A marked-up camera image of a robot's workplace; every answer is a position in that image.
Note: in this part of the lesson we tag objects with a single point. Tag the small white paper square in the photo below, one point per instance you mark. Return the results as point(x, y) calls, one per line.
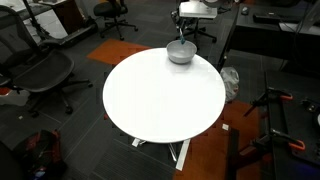
point(225, 127)

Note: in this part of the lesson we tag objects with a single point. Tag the white plastic bag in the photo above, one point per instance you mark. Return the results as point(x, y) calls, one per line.
point(231, 82)

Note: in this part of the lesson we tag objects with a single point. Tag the teal capped marker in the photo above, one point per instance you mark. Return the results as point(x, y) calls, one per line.
point(182, 39)

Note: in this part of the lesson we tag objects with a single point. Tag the white table base foot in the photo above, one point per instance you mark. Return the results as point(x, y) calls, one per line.
point(179, 156)

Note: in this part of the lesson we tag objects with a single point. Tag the orange bar clamp right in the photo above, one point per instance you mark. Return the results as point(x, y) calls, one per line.
point(268, 95)

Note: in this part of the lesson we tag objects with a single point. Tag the black desk with devices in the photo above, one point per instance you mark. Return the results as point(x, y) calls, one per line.
point(290, 33)

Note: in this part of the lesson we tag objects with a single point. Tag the black mesh office chair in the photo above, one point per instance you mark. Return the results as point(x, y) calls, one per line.
point(25, 66)

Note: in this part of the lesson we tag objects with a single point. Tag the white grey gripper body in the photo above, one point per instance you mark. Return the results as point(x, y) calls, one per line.
point(196, 9)

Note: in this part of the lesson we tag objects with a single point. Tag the orange bar clamp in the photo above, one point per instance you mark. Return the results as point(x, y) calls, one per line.
point(273, 133)
point(268, 95)

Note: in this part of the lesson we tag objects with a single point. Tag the black red tool bag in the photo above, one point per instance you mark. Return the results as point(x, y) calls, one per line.
point(40, 156)

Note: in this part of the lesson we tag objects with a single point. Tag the grey metal bowl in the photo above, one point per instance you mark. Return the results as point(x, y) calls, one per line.
point(181, 53)

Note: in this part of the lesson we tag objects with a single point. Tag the orange bar clamp left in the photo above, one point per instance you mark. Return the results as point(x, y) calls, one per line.
point(273, 133)

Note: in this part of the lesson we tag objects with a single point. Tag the black pegboard table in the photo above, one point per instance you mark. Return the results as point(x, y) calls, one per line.
point(299, 119)

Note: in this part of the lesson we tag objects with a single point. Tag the black office chair far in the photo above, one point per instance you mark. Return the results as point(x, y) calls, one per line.
point(112, 9)

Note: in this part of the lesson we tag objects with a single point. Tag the round white table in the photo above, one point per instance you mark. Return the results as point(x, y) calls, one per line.
point(153, 99)

